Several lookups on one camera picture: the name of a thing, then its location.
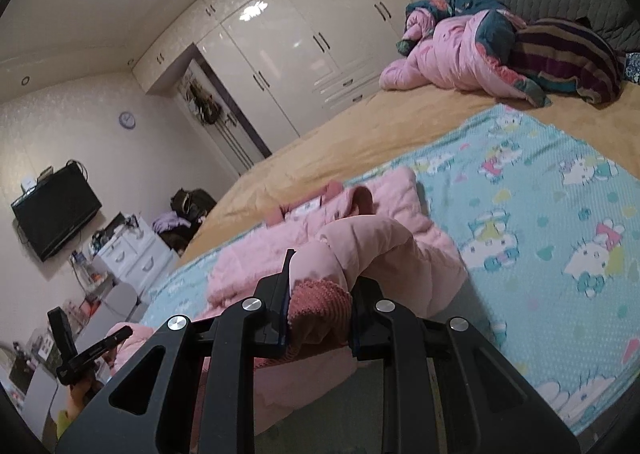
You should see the pink quilted jacket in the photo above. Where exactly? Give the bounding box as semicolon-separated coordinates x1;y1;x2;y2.
102;166;469;437

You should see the lavender clothes pile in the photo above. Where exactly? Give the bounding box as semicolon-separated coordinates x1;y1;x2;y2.
152;211;191;234

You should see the white bedroom door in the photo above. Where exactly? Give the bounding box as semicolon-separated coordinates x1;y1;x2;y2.
177;58;265;176

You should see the person's left hand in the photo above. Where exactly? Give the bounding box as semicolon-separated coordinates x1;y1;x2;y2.
66;375;104;420

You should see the white drawer cabinet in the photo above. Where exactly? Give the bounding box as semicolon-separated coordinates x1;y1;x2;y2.
92;214;178;298

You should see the black backpack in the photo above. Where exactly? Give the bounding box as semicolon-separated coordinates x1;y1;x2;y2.
170;188;217;224

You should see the Hello Kitty blue blanket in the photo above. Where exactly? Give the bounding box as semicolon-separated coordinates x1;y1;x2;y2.
142;105;639;434

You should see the tan bed cover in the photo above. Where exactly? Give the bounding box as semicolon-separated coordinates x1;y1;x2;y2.
180;82;639;264

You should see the white built-in wardrobe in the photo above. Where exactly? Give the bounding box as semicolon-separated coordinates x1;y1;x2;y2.
134;0;410;152

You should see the pink and teal comforter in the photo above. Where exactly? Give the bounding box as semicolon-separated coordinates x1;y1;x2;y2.
378;0;550;107

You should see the striped dark pillow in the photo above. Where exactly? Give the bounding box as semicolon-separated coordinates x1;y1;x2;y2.
508;18;624;105

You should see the black wall television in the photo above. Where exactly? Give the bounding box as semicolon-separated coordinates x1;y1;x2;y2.
11;160;102;262

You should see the round wall clock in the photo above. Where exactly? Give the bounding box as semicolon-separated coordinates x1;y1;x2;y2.
118;110;137;130

